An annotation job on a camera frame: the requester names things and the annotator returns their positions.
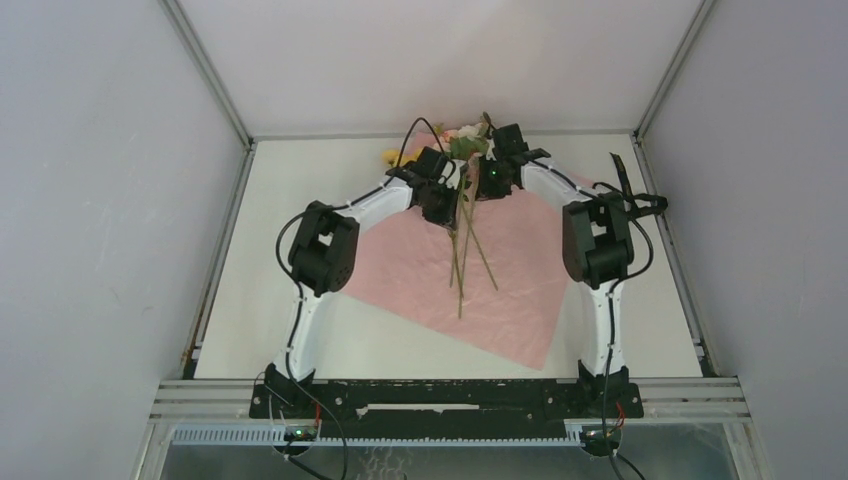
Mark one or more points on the aluminium frame rail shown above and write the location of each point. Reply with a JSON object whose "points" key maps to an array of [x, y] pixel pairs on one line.
{"points": [[665, 400]]}

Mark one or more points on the white slotted cable duct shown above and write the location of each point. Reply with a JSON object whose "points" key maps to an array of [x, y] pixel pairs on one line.
{"points": [[566, 434]]}

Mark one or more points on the fake flower bouquet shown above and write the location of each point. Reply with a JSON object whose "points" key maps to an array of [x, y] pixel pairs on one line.
{"points": [[468, 143]]}

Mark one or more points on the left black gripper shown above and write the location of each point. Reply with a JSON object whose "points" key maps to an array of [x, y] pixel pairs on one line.
{"points": [[449, 215]]}

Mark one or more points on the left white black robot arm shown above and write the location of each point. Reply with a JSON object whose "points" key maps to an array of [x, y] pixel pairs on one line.
{"points": [[317, 248]]}

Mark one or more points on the purple pink wrapping paper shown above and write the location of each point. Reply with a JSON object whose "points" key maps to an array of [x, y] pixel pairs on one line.
{"points": [[496, 302]]}

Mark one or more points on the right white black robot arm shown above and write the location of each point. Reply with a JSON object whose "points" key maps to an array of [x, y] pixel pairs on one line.
{"points": [[597, 247]]}

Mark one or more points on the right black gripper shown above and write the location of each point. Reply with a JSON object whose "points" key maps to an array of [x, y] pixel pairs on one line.
{"points": [[486, 189]]}

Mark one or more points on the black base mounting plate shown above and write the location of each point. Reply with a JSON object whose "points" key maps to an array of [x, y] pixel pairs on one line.
{"points": [[526, 409]]}

